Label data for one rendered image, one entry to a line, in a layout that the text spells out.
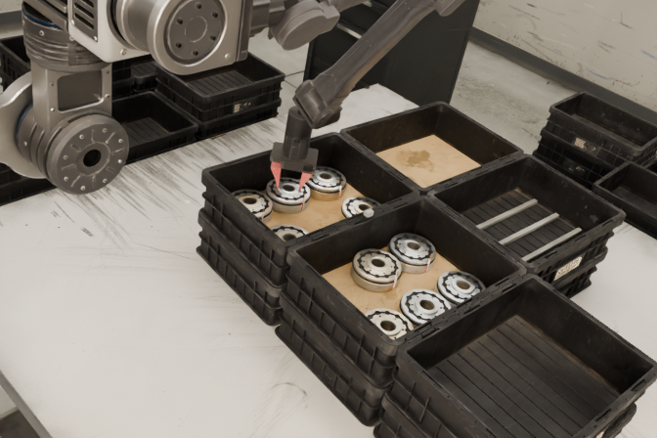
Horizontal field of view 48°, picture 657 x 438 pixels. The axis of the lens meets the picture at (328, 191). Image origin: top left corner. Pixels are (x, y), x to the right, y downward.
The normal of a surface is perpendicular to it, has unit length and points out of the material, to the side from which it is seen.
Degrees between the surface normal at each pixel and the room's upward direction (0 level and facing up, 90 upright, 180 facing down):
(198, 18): 90
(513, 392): 0
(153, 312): 0
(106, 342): 0
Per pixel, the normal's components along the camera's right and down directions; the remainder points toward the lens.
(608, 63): -0.69, 0.31
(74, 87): 0.71, 0.49
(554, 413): 0.17, -0.81
